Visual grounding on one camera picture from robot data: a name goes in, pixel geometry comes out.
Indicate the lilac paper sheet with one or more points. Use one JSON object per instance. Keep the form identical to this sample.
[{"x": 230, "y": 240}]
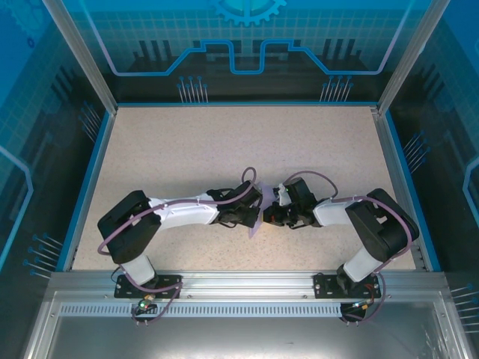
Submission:
[{"x": 268, "y": 194}]

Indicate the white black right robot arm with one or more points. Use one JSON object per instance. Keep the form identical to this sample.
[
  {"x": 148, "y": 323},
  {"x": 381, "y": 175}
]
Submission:
[{"x": 381, "y": 228}]

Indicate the steel sheet panel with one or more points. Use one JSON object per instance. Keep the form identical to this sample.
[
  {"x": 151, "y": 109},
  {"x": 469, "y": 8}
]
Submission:
[{"x": 239, "y": 340}]

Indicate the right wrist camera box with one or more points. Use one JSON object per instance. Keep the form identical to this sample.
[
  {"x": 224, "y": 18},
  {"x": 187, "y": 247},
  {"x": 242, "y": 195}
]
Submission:
[{"x": 281, "y": 196}]

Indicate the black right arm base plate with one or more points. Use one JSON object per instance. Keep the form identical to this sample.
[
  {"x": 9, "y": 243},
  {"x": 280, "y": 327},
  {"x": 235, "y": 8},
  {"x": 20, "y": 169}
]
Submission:
[{"x": 323, "y": 286}]

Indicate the aluminium side rail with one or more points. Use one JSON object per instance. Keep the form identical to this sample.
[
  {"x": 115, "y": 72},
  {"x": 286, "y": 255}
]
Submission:
[{"x": 389, "y": 149}]

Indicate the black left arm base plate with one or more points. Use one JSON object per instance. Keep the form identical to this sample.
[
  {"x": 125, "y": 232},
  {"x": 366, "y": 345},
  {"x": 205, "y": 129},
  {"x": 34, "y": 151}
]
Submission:
[{"x": 125, "y": 291}]

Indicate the aluminium frame post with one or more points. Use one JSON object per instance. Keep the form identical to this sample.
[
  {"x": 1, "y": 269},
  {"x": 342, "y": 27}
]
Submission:
[
  {"x": 407, "y": 56},
  {"x": 84, "y": 56}
]

